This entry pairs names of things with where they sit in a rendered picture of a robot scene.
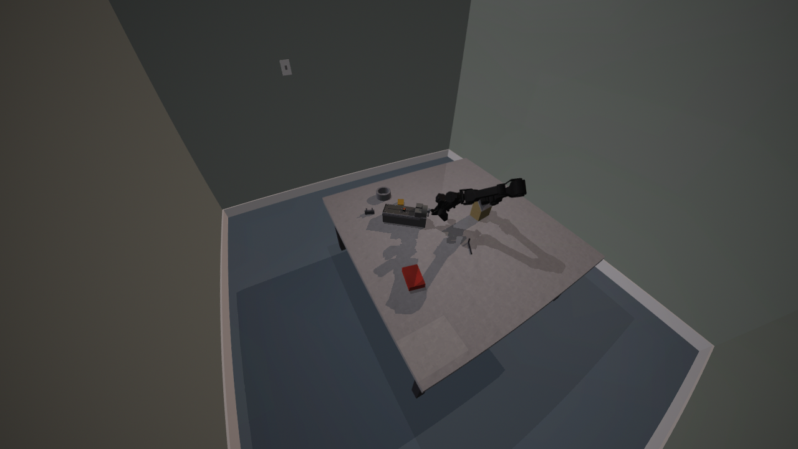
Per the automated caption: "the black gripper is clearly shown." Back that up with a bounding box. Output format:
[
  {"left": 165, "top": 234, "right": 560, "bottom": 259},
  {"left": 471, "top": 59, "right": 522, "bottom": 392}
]
[{"left": 432, "top": 203, "right": 455, "bottom": 221}]

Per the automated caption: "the dark grey ring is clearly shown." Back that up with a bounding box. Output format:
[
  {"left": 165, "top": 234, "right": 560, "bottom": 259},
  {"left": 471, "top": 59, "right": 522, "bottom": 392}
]
[{"left": 376, "top": 186, "right": 391, "bottom": 201}]

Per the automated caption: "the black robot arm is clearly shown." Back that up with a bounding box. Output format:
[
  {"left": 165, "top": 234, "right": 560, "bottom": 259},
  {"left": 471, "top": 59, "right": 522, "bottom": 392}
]
[{"left": 436, "top": 178, "right": 527, "bottom": 207}]

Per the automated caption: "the red block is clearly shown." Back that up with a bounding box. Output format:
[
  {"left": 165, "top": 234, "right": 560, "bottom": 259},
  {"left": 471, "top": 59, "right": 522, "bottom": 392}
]
[{"left": 402, "top": 264, "right": 426, "bottom": 291}]

